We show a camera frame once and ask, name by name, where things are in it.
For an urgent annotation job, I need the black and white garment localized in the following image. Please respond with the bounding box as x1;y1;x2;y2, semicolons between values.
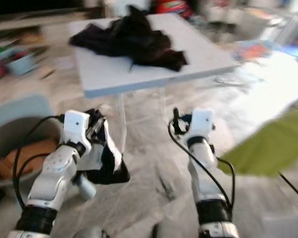
77;108;131;185

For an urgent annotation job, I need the white paper sheet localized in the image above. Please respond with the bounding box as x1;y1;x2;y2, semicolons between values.
55;56;76;71

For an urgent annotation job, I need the white folding table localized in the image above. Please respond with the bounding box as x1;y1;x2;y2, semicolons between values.
74;12;239;139

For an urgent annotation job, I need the grey laundry tub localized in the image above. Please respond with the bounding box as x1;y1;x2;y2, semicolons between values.
0;117;66;188

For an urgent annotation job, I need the yellow green shirt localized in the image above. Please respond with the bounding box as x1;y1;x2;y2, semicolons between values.
219;109;298;178

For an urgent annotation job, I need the dark clothes pile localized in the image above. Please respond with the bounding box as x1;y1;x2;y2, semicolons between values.
69;5;189;72

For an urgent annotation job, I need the small teal box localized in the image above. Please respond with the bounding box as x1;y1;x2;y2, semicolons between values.
7;51;39;76

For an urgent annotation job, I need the orange brown garment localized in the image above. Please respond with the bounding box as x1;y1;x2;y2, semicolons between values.
0;148;39;180

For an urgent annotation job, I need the red printed bag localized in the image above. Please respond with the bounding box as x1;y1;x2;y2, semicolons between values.
156;0;194;18

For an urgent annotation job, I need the black metal drying rack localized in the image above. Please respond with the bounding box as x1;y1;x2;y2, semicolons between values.
278;172;298;206

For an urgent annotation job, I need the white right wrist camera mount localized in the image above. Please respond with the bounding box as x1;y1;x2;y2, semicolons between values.
189;110;214;142

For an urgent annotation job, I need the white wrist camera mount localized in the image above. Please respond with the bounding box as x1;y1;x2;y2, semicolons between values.
189;110;214;142
63;110;91;145

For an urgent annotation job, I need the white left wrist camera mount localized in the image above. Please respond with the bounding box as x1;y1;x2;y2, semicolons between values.
63;110;91;145

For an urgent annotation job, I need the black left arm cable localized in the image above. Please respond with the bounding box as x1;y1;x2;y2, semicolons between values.
11;116;65;209

